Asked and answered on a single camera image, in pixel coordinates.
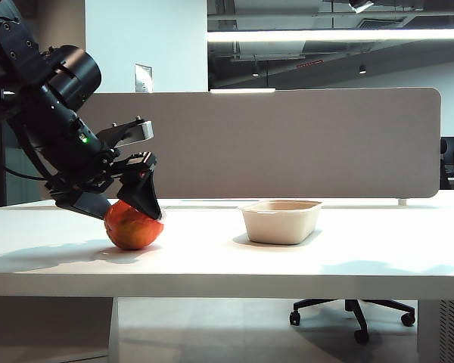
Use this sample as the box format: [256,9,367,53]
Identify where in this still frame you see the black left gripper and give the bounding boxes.
[43,117,163,222]

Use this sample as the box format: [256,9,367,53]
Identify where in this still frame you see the orange fruit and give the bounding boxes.
[103,199,166,251]

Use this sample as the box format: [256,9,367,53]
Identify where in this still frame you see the beige paper lunchbox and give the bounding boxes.
[238,200,324,247]

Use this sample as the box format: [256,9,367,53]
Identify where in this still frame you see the white solid table leg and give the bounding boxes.
[0,296,120,363]

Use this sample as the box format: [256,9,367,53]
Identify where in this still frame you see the white bar behind divider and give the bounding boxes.
[209,88,277,95]

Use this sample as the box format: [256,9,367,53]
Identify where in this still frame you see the grey desk divider panel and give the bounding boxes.
[45,87,442,202]

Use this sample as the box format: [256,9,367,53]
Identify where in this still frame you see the black office chair base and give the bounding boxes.
[288,298,417,346]

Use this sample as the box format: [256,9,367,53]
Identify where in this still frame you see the long ceiling light strip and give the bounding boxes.
[207,29,454,43]

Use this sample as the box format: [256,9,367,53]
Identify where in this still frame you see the white perforated table leg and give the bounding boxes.
[415,299,454,363]

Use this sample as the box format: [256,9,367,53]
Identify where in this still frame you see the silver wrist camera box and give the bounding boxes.
[97,116,155,147]

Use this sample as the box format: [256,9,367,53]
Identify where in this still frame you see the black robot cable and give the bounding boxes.
[0,145,48,182]

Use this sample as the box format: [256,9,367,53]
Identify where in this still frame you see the silver wall plate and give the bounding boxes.
[134,64,153,95]

